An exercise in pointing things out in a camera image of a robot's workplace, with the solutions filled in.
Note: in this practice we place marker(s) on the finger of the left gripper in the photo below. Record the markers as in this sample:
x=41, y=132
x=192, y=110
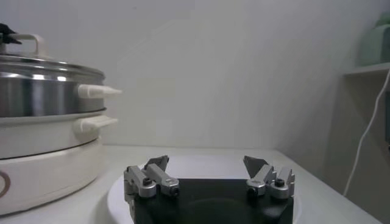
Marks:
x=7, y=32

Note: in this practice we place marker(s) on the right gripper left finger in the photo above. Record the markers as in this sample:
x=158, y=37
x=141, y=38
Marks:
x=152, y=179

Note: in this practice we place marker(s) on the white electric cooking pot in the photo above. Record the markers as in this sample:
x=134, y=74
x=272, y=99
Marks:
x=45, y=176

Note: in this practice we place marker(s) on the pale green appliance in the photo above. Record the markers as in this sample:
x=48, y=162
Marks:
x=376, y=45

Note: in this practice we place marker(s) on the white side table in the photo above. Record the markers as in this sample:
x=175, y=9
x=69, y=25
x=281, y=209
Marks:
x=371, y=69

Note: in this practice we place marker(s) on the stainless steel steamer basket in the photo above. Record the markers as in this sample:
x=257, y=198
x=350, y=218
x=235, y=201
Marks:
x=45, y=94

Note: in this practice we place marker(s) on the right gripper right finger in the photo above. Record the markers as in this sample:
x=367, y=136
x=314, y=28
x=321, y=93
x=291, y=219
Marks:
x=268, y=179

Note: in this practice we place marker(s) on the round glass pot lid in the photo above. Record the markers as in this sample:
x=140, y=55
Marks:
x=40, y=42

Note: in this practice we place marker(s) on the large white round plate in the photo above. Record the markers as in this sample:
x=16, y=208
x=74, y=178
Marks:
x=207, y=167

